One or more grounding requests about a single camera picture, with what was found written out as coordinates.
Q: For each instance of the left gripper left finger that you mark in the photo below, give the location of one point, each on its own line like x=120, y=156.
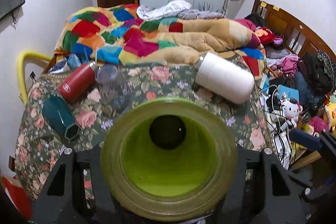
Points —
x=62, y=198

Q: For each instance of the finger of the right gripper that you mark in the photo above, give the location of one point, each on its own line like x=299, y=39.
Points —
x=310, y=142

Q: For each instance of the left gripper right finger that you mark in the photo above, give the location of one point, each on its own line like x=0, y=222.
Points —
x=261, y=192

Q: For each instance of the green cylindrical bottle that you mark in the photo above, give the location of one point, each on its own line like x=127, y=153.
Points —
x=169, y=159

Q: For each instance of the white cylindrical cup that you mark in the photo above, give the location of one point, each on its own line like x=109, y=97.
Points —
x=224, y=78

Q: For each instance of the dark teal faceted cup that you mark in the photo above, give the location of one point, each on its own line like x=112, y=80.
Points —
x=58, y=114

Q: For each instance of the clear glass cup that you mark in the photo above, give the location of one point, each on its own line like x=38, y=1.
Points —
x=111, y=86

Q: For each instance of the white kitty plush toy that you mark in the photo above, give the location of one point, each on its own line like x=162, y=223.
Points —
x=291, y=109

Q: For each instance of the yellow plush toy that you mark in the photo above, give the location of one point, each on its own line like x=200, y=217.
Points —
x=329, y=116

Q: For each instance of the red paper bag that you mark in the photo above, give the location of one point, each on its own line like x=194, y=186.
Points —
x=17, y=195

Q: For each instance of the floral dark green bedsheet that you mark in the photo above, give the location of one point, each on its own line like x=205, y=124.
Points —
x=38, y=146

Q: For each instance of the wooden headboard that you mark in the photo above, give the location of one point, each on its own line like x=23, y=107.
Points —
x=298, y=37

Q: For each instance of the red thermos bottle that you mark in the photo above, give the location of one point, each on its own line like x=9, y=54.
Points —
x=75, y=85

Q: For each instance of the red plush toy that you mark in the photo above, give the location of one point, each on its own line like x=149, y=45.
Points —
x=267, y=37

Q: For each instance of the blue jeans clothing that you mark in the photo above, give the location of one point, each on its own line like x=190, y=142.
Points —
x=68, y=63

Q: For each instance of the colourful patchwork blanket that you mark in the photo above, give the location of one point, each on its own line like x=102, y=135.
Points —
x=117, y=35

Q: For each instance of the white grey crumpled cloth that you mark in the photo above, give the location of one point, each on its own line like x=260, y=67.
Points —
x=178, y=9

